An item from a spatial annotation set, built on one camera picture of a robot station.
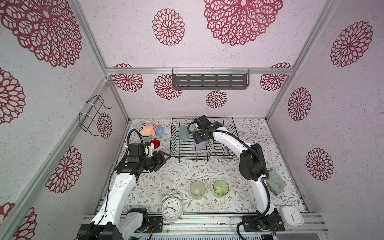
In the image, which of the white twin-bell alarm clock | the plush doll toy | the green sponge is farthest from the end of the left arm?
the green sponge

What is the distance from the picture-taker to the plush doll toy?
1054 millimetres

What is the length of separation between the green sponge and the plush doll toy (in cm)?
76

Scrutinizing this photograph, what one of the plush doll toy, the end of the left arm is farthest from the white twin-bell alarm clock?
the plush doll toy

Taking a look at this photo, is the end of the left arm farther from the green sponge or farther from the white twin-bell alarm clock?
the green sponge

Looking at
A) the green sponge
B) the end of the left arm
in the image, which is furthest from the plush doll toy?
the green sponge

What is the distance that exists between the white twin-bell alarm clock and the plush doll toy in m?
0.44

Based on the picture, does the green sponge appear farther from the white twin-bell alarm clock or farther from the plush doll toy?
the plush doll toy

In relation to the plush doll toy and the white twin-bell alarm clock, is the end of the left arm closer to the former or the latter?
the white twin-bell alarm clock

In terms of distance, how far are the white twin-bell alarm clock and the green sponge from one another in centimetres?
52

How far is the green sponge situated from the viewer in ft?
2.79

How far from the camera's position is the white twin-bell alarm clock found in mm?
744
